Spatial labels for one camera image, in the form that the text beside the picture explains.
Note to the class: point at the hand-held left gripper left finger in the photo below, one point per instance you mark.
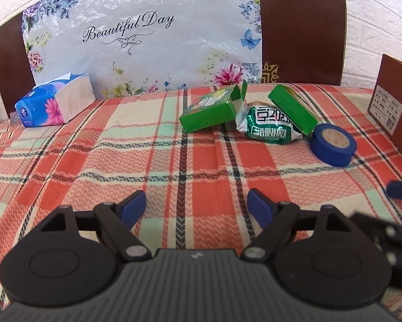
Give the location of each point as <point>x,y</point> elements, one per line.
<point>133,205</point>

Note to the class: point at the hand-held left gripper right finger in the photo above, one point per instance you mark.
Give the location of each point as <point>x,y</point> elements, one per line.
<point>258,205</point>

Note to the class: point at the plaid blanket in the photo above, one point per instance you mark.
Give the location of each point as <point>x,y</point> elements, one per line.
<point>120,161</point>

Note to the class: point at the blue tape roll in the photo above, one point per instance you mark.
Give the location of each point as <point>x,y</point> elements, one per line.
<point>331,152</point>

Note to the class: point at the green white snack packet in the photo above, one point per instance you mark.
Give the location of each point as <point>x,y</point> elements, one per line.
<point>268,125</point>

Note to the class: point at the brown cardboard box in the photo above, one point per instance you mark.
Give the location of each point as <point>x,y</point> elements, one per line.
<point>392,87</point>

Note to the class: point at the closed green carton box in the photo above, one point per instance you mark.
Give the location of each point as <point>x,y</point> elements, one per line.
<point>293,107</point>

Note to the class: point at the open green carton box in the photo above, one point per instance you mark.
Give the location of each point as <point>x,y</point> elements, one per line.
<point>204,114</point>

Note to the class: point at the blue tissue pack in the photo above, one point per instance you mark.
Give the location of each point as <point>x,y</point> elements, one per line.
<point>43,105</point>

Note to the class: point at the floral plastic bag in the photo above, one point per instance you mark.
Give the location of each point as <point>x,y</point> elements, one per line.
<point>137,40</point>

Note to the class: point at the brown wooden headboard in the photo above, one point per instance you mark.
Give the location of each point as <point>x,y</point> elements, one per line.
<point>301,23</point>

